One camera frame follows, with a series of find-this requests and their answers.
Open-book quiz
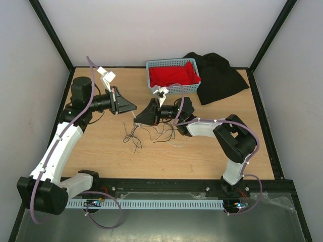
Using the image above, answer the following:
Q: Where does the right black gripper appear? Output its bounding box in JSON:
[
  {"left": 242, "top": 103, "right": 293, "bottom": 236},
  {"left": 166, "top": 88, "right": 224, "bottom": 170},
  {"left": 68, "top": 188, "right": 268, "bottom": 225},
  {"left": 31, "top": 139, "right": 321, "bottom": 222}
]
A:
[{"left": 133, "top": 98, "right": 182, "bottom": 126}]

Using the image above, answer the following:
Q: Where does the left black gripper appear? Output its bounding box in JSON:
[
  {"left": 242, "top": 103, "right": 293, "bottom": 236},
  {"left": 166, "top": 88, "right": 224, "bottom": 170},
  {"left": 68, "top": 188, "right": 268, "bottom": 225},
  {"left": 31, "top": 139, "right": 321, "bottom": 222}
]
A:
[{"left": 86, "top": 86, "right": 137, "bottom": 114}]

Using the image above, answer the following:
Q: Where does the white thin wire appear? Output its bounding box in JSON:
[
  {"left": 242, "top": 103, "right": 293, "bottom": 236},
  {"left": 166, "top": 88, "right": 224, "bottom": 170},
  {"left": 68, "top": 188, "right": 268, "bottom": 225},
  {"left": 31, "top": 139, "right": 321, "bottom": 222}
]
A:
[{"left": 121, "top": 123, "right": 187, "bottom": 148}]

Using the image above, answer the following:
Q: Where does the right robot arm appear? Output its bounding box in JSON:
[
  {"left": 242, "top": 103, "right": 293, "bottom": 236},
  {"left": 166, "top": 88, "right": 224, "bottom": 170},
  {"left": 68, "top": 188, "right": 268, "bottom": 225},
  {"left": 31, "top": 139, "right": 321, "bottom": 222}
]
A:
[{"left": 134, "top": 97, "right": 260, "bottom": 196}]

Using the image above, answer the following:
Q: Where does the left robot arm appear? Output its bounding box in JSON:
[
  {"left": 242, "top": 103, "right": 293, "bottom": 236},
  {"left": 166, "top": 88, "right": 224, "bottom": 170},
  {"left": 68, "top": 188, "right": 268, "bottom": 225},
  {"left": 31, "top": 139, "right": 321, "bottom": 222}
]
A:
[{"left": 17, "top": 77, "right": 137, "bottom": 215}]

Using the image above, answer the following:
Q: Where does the red cloth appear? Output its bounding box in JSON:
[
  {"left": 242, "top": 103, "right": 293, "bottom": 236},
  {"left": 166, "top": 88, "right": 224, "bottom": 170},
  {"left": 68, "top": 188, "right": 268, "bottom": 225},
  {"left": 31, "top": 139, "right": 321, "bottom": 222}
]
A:
[{"left": 148, "top": 62, "right": 201, "bottom": 87}]

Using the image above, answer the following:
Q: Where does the black cloth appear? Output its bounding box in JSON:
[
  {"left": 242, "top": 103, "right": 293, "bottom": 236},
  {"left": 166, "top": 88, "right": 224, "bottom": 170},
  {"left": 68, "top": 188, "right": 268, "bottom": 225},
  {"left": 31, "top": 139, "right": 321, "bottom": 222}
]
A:
[{"left": 184, "top": 52, "right": 249, "bottom": 105}]

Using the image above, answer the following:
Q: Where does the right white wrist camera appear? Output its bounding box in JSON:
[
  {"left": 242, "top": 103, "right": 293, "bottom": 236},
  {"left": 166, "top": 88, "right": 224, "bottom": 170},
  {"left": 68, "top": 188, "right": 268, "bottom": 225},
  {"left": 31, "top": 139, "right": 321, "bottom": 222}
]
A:
[{"left": 153, "top": 85, "right": 169, "bottom": 107}]

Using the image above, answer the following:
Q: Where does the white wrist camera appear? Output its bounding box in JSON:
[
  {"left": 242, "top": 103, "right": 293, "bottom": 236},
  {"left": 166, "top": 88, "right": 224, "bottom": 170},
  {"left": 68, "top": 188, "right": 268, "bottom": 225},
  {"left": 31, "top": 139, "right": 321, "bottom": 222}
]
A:
[
  {"left": 153, "top": 85, "right": 169, "bottom": 107},
  {"left": 97, "top": 67, "right": 116, "bottom": 92}
]

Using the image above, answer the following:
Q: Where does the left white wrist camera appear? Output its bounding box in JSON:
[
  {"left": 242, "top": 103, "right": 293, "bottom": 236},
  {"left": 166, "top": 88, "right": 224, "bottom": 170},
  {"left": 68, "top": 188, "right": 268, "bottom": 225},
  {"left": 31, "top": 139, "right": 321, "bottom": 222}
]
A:
[{"left": 97, "top": 67, "right": 116, "bottom": 92}]

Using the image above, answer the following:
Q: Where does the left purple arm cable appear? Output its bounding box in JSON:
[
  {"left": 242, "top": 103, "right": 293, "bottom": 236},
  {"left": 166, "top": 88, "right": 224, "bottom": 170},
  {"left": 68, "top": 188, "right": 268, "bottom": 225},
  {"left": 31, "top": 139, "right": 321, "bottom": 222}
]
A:
[{"left": 29, "top": 55, "right": 124, "bottom": 229}]

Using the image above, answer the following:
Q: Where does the grey slotted cable duct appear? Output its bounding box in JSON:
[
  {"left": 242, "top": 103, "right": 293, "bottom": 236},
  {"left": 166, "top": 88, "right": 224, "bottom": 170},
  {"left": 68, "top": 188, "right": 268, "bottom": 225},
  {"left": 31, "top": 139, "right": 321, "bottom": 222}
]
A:
[{"left": 66, "top": 199, "right": 223, "bottom": 210}]

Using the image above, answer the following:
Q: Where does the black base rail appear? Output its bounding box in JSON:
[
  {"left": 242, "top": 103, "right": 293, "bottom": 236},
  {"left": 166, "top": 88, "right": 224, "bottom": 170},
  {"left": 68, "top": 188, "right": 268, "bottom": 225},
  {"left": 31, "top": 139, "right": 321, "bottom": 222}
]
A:
[{"left": 27, "top": 177, "right": 296, "bottom": 197}]

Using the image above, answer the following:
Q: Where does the black metal frame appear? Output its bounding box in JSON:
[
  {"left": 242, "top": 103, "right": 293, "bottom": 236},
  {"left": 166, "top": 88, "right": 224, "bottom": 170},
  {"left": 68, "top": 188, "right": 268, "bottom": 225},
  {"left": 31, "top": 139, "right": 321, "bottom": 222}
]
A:
[{"left": 7, "top": 0, "right": 313, "bottom": 242}]

